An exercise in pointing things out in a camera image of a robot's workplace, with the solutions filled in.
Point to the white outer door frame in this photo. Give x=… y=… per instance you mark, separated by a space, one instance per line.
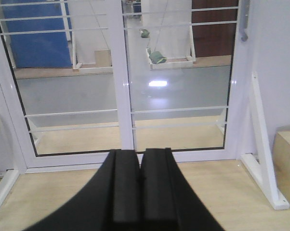
x=244 y=96

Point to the white wooden support brace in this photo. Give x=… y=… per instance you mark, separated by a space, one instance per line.
x=261 y=168

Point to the dark brown wooden door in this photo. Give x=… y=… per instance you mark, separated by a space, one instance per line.
x=217 y=39

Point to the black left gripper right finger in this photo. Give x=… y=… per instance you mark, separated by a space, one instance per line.
x=169 y=203

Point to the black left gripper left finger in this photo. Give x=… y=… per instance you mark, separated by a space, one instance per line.
x=109 y=201

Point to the small green sandbag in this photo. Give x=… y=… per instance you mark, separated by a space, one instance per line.
x=144 y=33

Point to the blue panel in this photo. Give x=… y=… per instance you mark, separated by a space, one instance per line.
x=39 y=39

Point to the white fixed glass door panel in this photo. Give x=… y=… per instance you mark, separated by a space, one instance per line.
x=72 y=110

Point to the grey door handle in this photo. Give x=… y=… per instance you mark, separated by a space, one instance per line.
x=244 y=17

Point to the light wooden box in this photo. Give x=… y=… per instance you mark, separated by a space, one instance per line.
x=281 y=157

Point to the white sliding glass door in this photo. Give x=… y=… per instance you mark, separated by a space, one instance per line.
x=181 y=108

